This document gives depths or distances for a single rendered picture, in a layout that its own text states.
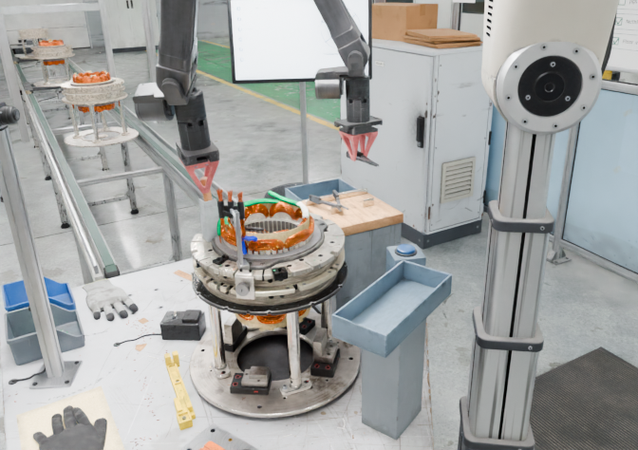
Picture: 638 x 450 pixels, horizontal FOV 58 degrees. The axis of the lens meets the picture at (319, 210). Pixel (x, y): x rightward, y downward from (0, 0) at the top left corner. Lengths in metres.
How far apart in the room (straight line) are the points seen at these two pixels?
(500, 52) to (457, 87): 2.45
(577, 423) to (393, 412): 1.44
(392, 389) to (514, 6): 0.68
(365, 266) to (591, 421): 1.38
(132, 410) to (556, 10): 1.08
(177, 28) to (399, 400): 0.76
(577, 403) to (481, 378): 1.33
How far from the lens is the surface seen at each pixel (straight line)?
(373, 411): 1.18
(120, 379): 1.41
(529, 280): 1.18
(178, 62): 1.03
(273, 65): 2.18
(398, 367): 1.08
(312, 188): 1.61
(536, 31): 0.98
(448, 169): 3.53
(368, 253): 1.39
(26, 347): 1.52
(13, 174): 1.26
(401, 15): 3.79
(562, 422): 2.49
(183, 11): 0.98
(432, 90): 3.35
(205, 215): 1.19
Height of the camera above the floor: 1.61
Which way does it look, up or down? 22 degrees down
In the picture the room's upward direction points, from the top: 1 degrees counter-clockwise
